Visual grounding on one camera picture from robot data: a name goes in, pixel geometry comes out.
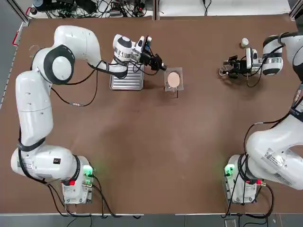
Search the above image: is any black left base cable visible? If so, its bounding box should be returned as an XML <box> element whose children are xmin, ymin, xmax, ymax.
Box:
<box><xmin>60</xmin><ymin>174</ymin><xmax>145</xmax><ymax>219</ymax></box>

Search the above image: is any aluminium profile post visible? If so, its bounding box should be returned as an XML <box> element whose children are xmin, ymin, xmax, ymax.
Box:
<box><xmin>153</xmin><ymin>0</ymin><xmax>160</xmax><ymax>21</ymax></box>

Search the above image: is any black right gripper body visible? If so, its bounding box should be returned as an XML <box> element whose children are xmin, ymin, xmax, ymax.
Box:
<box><xmin>233</xmin><ymin>59</ymin><xmax>248</xmax><ymax>76</ymax></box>

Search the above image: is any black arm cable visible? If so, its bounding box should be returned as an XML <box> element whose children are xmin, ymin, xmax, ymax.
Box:
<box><xmin>243</xmin><ymin>111</ymin><xmax>295</xmax><ymax>152</ymax></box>
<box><xmin>50</xmin><ymin>60</ymin><xmax>113</xmax><ymax>107</ymax></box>

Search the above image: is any black right base cable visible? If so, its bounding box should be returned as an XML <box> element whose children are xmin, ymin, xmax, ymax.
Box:
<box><xmin>222</xmin><ymin>182</ymin><xmax>275</xmax><ymax>218</ymax></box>

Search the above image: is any black base cable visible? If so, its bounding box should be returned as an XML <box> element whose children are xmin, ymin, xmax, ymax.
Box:
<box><xmin>60</xmin><ymin>174</ymin><xmax>145</xmax><ymax>219</ymax></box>
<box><xmin>222</xmin><ymin>182</ymin><xmax>275</xmax><ymax>218</ymax></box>

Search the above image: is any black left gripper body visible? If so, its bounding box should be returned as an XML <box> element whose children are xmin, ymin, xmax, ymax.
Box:
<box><xmin>139</xmin><ymin>51</ymin><xmax>157</xmax><ymax>67</ymax></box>

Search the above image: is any aluminium corner post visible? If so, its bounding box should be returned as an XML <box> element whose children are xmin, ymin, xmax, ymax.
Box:
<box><xmin>14</xmin><ymin>0</ymin><xmax>30</xmax><ymax>26</ymax></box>
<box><xmin>287</xmin><ymin>0</ymin><xmax>303</xmax><ymax>22</ymax></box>

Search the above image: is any small glass beaker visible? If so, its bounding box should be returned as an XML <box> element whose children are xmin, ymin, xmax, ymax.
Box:
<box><xmin>218</xmin><ymin>65</ymin><xmax>230</xmax><ymax>78</ymax></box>

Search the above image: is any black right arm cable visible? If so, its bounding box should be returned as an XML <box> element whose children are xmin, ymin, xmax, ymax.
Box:
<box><xmin>243</xmin><ymin>111</ymin><xmax>295</xmax><ymax>152</ymax></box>

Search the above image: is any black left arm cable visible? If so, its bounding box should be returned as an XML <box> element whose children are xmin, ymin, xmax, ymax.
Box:
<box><xmin>50</xmin><ymin>60</ymin><xmax>113</xmax><ymax>107</ymax></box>

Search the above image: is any ribbed metal tray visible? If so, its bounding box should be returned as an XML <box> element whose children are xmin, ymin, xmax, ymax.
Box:
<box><xmin>109</xmin><ymin>61</ymin><xmax>144</xmax><ymax>91</ymax></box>

